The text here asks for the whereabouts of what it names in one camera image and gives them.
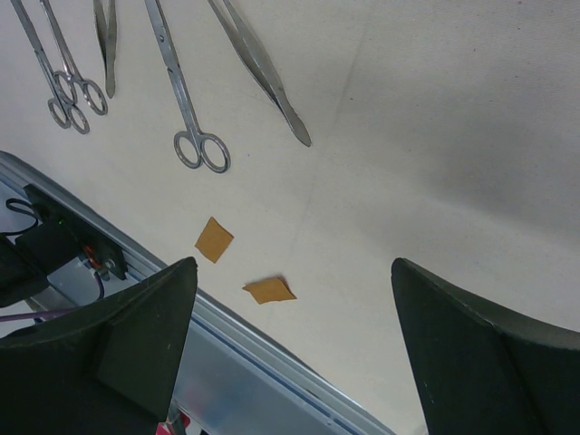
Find brown plaster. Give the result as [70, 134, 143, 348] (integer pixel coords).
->
[195, 217, 234, 264]
[243, 275, 296, 305]

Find steel scissors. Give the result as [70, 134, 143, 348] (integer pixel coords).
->
[144, 0, 231, 173]
[11, 0, 90, 135]

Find steel scissors centre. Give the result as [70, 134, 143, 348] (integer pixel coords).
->
[144, 0, 231, 173]

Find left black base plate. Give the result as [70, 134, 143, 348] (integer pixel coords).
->
[1, 184, 128, 307]

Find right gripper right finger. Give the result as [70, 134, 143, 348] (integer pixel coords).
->
[391, 258, 579, 434]

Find steel scissors far left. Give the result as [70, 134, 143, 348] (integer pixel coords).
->
[11, 0, 90, 135]

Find steel tweezers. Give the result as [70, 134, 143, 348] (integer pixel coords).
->
[208, 1, 312, 148]
[93, 0, 118, 99]

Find brown plaster right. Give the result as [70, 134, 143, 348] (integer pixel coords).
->
[243, 275, 296, 305]

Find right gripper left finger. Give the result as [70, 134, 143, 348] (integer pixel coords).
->
[1, 256, 198, 434]

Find beige cloth drape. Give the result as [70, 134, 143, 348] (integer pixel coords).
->
[1, 1, 579, 434]

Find steel tweezers middle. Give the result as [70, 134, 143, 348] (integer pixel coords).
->
[93, 0, 118, 99]

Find steel tweezers right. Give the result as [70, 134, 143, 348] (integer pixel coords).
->
[208, 1, 312, 148]

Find brown plaster left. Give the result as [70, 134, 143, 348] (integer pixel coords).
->
[195, 217, 234, 264]

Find aluminium frame rails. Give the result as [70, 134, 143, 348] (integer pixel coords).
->
[1, 151, 394, 434]

